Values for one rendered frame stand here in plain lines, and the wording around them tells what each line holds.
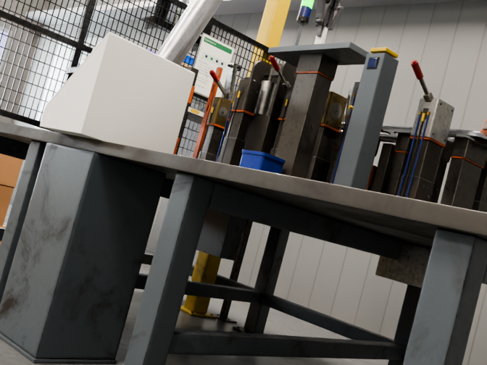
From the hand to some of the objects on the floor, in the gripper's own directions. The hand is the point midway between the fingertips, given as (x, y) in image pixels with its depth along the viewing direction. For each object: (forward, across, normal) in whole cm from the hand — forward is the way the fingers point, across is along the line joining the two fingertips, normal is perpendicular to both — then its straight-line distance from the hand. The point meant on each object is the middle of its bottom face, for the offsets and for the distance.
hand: (320, 38), depth 201 cm
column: (+121, +29, -53) cm, 136 cm away
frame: (+121, -37, -40) cm, 133 cm away
